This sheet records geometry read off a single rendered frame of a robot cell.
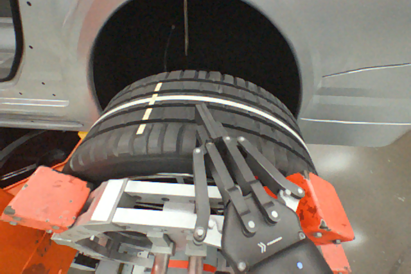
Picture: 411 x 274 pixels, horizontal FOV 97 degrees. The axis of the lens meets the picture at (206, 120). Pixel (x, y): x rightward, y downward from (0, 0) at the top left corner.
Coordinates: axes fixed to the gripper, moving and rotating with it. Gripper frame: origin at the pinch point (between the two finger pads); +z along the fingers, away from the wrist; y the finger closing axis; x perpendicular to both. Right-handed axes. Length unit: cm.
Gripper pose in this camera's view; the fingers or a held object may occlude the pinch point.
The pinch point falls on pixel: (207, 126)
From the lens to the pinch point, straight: 26.8
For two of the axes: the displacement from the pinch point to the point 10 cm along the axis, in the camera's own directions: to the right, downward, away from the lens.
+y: 9.3, -2.0, 3.1
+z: -3.6, -6.9, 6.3
